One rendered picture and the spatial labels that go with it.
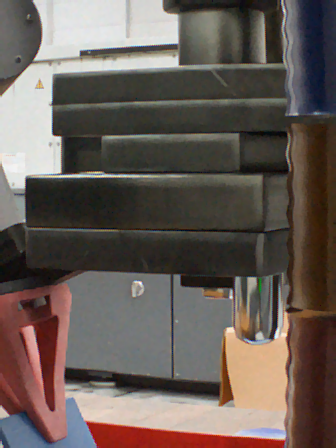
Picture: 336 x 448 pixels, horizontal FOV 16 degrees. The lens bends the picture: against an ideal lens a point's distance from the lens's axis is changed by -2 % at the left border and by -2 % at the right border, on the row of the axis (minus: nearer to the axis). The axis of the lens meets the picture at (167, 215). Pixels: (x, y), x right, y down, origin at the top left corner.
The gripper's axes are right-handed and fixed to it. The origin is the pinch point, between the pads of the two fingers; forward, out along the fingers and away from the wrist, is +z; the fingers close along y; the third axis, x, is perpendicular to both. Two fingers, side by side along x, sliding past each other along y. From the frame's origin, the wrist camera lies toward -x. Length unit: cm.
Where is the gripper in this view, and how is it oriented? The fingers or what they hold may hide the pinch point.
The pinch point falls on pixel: (46, 427)
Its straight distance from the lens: 60.5
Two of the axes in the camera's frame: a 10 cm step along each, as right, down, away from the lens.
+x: 4.5, -0.7, 8.9
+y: 8.1, -3.9, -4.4
